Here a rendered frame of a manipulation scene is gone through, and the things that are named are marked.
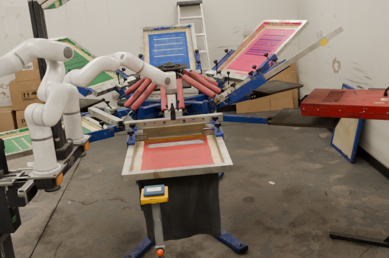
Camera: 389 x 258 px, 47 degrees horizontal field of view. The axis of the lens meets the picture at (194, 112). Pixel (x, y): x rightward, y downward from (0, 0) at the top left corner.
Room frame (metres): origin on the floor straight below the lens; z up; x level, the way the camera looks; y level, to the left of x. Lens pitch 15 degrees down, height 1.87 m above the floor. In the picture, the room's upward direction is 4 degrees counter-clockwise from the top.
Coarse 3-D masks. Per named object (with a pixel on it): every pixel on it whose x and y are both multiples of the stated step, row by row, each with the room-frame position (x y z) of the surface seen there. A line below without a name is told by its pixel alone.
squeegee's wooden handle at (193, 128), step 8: (144, 128) 2.77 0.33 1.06; (152, 128) 2.77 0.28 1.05; (160, 128) 2.77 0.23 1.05; (168, 128) 2.77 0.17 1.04; (176, 128) 2.77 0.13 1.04; (184, 128) 2.78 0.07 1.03; (192, 128) 2.78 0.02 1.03; (200, 128) 2.78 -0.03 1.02; (152, 136) 2.77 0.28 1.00; (160, 136) 2.77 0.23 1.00
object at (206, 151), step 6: (192, 138) 2.80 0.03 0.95; (198, 138) 2.79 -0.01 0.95; (204, 138) 2.78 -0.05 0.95; (192, 144) 2.68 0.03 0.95; (198, 144) 2.67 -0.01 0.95; (204, 144) 2.66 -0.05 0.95; (204, 150) 2.55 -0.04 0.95; (210, 150) 2.54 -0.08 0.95; (204, 156) 2.45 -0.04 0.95; (210, 156) 2.44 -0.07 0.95; (180, 162) 2.39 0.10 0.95; (186, 162) 2.38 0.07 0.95; (192, 162) 2.37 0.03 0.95; (198, 162) 2.36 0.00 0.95; (204, 162) 2.36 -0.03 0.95; (210, 162) 2.35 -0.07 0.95
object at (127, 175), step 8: (136, 144) 2.76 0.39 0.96; (224, 144) 2.53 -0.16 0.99; (128, 152) 2.52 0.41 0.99; (224, 152) 2.40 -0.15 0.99; (128, 160) 2.39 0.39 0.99; (224, 160) 2.27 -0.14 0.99; (128, 168) 2.26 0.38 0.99; (168, 168) 2.22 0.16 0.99; (176, 168) 2.21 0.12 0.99; (184, 168) 2.20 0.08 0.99; (192, 168) 2.19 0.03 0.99; (200, 168) 2.20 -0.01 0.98; (208, 168) 2.20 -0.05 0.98; (216, 168) 2.20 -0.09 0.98; (224, 168) 2.20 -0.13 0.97; (232, 168) 2.20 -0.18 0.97; (128, 176) 2.18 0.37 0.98; (136, 176) 2.18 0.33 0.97; (144, 176) 2.18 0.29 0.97; (152, 176) 2.18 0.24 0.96; (160, 176) 2.19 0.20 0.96; (168, 176) 2.19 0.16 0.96
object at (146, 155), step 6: (144, 144) 2.76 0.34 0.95; (150, 144) 2.75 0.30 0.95; (144, 150) 2.63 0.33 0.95; (150, 150) 2.62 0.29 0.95; (156, 150) 2.61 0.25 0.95; (162, 150) 2.61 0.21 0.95; (144, 156) 2.53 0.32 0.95; (150, 156) 2.52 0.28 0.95; (144, 162) 2.43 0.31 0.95; (150, 162) 2.42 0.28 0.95; (174, 162) 2.39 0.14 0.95; (144, 168) 2.33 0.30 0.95; (150, 168) 2.33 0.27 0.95; (156, 168) 2.32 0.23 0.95; (162, 168) 2.31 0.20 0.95
